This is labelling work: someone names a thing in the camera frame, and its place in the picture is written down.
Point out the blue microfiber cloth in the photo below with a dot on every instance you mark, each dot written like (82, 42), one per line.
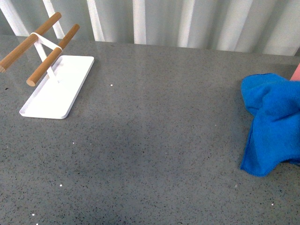
(274, 135)

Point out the white towel rack stand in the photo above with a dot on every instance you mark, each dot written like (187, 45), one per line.
(57, 80)

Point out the pink box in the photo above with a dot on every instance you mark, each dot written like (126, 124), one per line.
(296, 74)

